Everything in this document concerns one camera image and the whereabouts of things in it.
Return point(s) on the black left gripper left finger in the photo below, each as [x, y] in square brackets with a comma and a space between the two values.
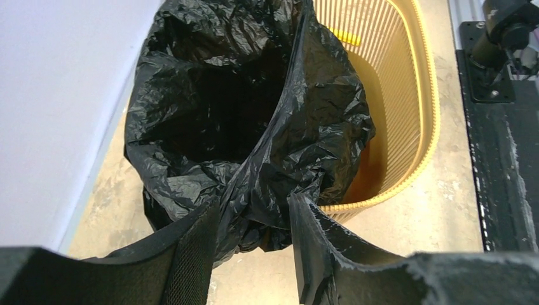
[170, 266]

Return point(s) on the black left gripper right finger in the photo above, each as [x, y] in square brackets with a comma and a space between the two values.
[335, 266]

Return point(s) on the black plastic trash bag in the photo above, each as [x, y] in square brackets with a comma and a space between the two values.
[243, 103]

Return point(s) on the yellow plastic trash bin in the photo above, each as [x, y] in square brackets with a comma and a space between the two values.
[395, 64]

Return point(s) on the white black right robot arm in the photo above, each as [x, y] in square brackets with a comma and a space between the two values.
[507, 25]

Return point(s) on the yellow handled screwdriver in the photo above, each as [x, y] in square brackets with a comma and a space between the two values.
[346, 37]

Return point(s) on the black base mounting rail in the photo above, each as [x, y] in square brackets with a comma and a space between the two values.
[502, 131]

